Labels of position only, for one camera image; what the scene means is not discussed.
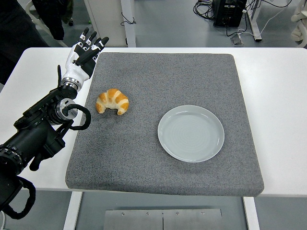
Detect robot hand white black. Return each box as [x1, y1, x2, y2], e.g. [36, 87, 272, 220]
[61, 27, 110, 83]

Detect croissant bread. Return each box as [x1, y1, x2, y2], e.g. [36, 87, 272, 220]
[95, 88, 130, 116]

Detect grey round plate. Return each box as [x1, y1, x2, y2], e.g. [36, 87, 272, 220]
[157, 104, 225, 163]

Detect grey metal plate with screws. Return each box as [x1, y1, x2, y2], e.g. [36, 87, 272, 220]
[103, 208, 223, 230]

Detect person's legs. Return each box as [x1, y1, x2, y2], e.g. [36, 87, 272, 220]
[32, 0, 74, 41]

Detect white desk panel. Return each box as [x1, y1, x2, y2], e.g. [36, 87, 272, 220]
[83, 0, 137, 48]

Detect person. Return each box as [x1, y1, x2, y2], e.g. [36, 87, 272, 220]
[0, 0, 50, 84]

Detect grey felt mat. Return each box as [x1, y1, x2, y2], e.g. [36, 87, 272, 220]
[65, 52, 265, 197]

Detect white table leg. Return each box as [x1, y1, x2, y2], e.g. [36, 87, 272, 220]
[242, 196, 261, 230]
[62, 191, 83, 230]

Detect black equipment box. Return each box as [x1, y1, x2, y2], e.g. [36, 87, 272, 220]
[213, 0, 248, 27]

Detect clear floor box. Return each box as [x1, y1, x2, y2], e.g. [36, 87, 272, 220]
[230, 33, 245, 46]

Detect white desk leg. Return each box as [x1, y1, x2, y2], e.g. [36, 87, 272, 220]
[247, 0, 262, 42]

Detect white rolling chair frame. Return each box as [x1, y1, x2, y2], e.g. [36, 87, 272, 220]
[25, 0, 69, 48]

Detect black cable loop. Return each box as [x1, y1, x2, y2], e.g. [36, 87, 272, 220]
[120, 11, 137, 26]

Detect black cable bundle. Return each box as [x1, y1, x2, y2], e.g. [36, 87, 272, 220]
[193, 0, 215, 20]

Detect white floor cable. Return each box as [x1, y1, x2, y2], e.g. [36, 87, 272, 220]
[237, 0, 293, 39]

